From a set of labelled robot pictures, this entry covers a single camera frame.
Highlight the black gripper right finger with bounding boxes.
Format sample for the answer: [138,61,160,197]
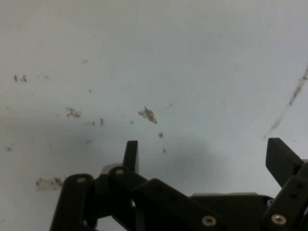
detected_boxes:
[262,137,308,231]

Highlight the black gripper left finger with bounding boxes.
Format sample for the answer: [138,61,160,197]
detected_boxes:
[49,140,218,231]

